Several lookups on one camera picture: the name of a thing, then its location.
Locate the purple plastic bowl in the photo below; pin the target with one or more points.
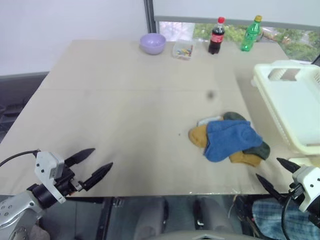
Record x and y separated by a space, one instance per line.
152 43

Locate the white plastic basket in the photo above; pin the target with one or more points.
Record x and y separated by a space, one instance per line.
287 105

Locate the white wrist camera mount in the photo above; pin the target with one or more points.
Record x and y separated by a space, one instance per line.
46 167
307 186

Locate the dark green sock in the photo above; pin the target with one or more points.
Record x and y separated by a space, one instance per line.
260 149

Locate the blue sock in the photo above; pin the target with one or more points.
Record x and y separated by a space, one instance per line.
230 140

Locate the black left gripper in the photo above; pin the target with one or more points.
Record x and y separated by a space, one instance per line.
66 181

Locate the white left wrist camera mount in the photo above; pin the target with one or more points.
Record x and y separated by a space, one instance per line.
46 167

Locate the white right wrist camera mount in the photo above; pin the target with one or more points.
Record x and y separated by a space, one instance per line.
307 186

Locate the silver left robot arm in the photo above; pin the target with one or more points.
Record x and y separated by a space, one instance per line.
15 207

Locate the blue plaid cloth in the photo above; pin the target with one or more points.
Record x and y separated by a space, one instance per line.
280 220

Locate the mustard yellow sock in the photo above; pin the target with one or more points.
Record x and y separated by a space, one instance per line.
198 137

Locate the clear container with clips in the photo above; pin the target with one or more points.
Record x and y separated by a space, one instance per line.
183 50

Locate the green bottle yellow cap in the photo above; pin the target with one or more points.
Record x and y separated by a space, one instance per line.
250 35

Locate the cola bottle red cap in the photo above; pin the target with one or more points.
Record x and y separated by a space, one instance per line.
216 37

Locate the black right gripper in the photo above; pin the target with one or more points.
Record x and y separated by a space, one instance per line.
295 191

